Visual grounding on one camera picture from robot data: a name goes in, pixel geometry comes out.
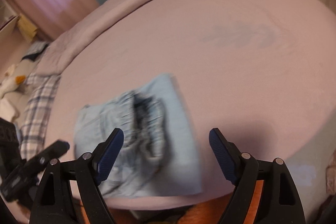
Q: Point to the light blue strawberry pants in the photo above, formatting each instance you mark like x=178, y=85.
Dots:
x=159, y=156

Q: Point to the pink bed sheet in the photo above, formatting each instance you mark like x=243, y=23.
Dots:
x=262, y=71

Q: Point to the white goose plush toy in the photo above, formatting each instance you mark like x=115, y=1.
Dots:
x=11, y=82

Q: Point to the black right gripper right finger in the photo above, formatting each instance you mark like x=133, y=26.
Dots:
x=279, y=201

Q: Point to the dark folded clothing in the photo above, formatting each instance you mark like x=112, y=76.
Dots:
x=35, y=50

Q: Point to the blue plaid pillow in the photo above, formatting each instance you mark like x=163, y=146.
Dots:
x=37, y=113

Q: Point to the yellow cloth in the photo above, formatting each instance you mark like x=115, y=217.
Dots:
x=27, y=29

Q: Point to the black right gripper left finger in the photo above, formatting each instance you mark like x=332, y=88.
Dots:
x=53, y=201

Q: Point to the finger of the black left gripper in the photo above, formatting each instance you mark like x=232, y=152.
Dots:
x=20, y=176

